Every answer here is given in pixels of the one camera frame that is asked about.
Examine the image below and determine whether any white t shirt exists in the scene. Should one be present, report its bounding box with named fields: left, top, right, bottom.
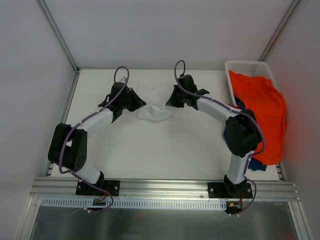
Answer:
left=137, top=84, right=175, bottom=122

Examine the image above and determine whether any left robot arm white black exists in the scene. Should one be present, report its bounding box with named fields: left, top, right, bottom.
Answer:
left=47, top=82, right=147, bottom=196

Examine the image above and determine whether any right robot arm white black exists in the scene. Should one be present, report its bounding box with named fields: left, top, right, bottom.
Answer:
left=166, top=74, right=263, bottom=199

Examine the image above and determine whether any orange t shirt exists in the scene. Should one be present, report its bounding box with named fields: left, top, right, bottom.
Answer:
left=228, top=70, right=288, bottom=166

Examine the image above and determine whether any white plastic laundry basket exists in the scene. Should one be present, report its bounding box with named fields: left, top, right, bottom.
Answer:
left=224, top=60, right=278, bottom=108

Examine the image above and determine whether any blue t shirt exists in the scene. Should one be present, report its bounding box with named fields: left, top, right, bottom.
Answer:
left=234, top=96, right=267, bottom=172

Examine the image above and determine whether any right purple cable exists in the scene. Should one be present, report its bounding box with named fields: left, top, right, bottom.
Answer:
left=174, top=59, right=265, bottom=201

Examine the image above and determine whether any purple cable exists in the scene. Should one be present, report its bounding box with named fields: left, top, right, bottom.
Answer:
left=58, top=66, right=130, bottom=196
left=174, top=59, right=265, bottom=201

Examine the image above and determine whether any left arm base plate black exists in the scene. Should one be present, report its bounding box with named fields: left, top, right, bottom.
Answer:
left=75, top=180, right=121, bottom=197

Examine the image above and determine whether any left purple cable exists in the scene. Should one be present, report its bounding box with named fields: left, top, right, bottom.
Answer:
left=58, top=66, right=130, bottom=196

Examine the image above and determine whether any right aluminium frame post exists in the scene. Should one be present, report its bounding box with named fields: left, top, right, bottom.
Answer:
left=258, top=0, right=301, bottom=62

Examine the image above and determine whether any aluminium frame post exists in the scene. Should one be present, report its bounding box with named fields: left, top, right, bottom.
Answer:
left=36, top=0, right=80, bottom=73
left=258, top=0, right=301, bottom=62

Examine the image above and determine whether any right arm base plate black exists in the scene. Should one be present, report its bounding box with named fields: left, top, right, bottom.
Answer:
left=207, top=182, right=253, bottom=199

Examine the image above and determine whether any left aluminium frame post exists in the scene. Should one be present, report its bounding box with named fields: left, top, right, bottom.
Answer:
left=36, top=0, right=80, bottom=73

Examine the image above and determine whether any slotted cable duct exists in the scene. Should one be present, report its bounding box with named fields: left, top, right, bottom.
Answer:
left=40, top=197, right=227, bottom=211

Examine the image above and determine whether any aluminium mounting rail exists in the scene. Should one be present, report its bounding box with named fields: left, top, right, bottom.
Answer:
left=30, top=177, right=300, bottom=202

